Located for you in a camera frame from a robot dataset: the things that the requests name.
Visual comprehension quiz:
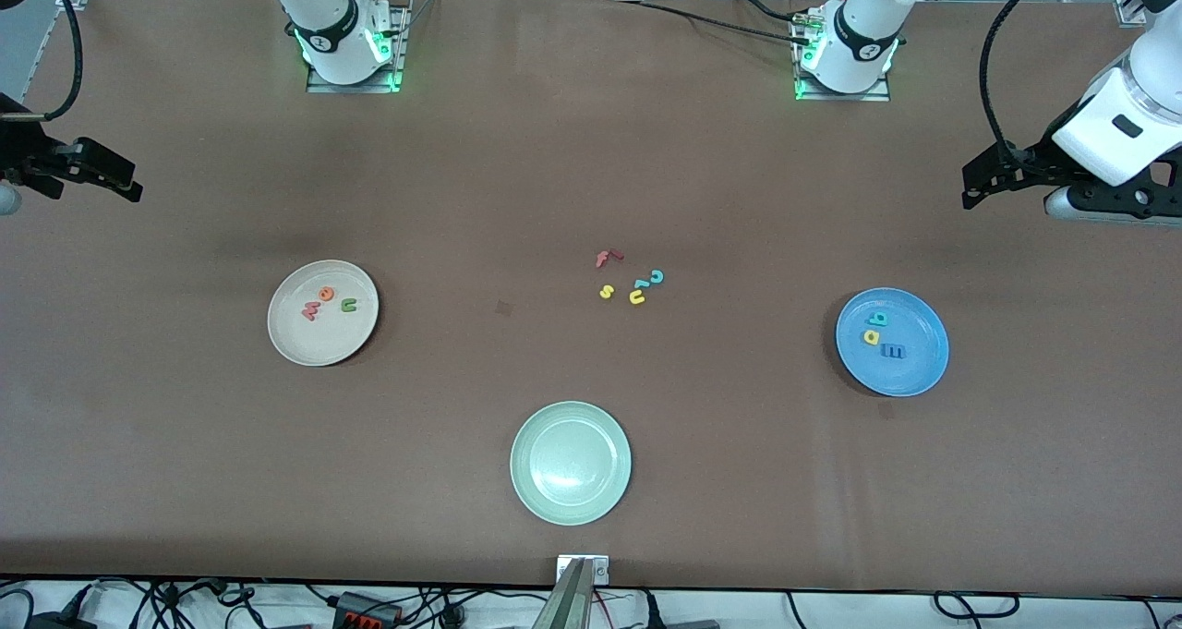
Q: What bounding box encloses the black orange connector box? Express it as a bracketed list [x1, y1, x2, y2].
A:
[334, 591, 404, 629]

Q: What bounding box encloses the pale green plate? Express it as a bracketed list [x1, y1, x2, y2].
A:
[510, 401, 633, 526]

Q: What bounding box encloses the grey aluminium mount bar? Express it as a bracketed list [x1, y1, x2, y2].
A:
[533, 559, 593, 629]

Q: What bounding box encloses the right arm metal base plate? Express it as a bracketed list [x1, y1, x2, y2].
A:
[307, 6, 409, 94]

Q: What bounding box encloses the beige brown plate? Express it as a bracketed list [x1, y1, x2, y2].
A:
[267, 260, 380, 368]

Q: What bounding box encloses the long black table cable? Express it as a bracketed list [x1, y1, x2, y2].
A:
[609, 0, 815, 48]

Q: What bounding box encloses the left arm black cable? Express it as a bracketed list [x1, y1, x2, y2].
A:
[978, 0, 1055, 154]

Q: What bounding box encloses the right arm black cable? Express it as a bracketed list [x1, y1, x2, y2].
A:
[37, 0, 85, 122]

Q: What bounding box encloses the blue plate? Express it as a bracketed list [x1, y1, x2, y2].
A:
[835, 287, 950, 398]

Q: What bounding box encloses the short black table cable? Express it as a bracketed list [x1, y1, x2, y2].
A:
[730, 0, 815, 25]

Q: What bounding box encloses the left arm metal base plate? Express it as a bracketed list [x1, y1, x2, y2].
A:
[794, 10, 893, 103]

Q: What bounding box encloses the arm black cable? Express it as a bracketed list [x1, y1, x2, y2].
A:
[37, 0, 85, 122]
[978, 0, 1055, 154]

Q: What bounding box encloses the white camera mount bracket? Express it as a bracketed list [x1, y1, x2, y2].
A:
[556, 555, 610, 587]

